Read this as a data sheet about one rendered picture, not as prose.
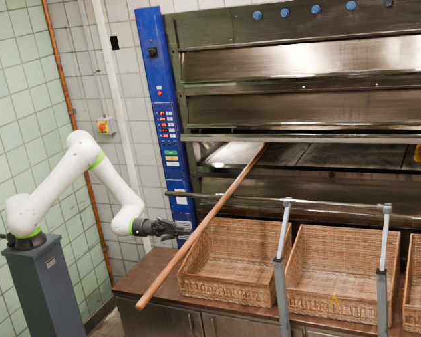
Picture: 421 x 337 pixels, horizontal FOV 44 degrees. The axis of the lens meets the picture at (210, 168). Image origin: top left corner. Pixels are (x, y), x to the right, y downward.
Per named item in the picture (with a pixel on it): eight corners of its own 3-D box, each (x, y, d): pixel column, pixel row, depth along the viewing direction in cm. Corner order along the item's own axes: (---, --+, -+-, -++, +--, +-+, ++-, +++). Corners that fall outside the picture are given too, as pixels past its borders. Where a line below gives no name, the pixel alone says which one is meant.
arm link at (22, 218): (-1, 231, 217) (84, 136, 218) (-1, 216, 231) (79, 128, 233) (25, 247, 223) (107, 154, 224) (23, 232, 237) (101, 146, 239)
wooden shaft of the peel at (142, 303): (142, 312, 188) (140, 305, 186) (134, 311, 189) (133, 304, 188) (268, 148, 333) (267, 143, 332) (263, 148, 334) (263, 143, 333)
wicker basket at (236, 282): (212, 253, 337) (206, 215, 328) (297, 261, 313) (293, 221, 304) (179, 296, 297) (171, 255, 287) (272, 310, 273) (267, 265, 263)
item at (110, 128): (104, 131, 341) (101, 116, 337) (117, 131, 336) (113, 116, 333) (97, 134, 335) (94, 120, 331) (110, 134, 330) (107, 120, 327)
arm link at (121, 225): (111, 240, 254) (103, 225, 247) (123, 222, 262) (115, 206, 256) (135, 243, 248) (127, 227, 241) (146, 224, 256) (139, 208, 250)
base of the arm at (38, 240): (-9, 247, 249) (-12, 236, 247) (14, 233, 261) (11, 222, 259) (32, 253, 238) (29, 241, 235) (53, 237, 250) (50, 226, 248)
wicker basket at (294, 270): (303, 263, 311) (299, 222, 301) (402, 274, 287) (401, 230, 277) (279, 312, 270) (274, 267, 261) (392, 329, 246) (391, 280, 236)
